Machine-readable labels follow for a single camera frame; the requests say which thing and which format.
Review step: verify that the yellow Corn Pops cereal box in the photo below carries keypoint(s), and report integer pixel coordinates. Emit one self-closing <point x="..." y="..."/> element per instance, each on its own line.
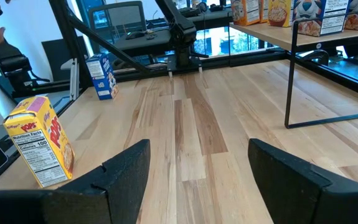
<point x="38" y="146"/>
<point x="279" y="12"/>

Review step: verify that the silver metal bracket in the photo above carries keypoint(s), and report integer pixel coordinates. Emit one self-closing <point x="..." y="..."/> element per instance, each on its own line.
<point x="73" y="79"/>

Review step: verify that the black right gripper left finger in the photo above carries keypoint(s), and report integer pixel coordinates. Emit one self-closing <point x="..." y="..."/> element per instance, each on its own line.
<point x="125" y="180"/>

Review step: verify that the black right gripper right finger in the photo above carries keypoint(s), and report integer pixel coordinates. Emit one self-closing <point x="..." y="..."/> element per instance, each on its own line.
<point x="284" y="186"/>

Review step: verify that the gray desk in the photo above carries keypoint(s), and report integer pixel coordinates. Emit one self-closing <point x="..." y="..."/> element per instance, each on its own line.
<point x="153" y="40"/>

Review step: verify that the orange Mini Wheats cereal box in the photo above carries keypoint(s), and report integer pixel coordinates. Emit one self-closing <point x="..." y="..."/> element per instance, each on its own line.
<point x="244" y="12"/>

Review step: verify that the black frame bracket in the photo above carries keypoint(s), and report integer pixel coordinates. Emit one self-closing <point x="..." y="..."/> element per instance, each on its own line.
<point x="317" y="53"/>

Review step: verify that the black computer mouse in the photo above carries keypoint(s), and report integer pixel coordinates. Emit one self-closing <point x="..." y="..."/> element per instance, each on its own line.
<point x="134" y="35"/>

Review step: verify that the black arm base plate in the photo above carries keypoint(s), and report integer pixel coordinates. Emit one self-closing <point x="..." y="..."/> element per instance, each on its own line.
<point x="175" y="67"/>

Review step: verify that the gray mesh office chair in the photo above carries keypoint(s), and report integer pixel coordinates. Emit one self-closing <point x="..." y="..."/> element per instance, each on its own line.
<point x="116" y="18"/>

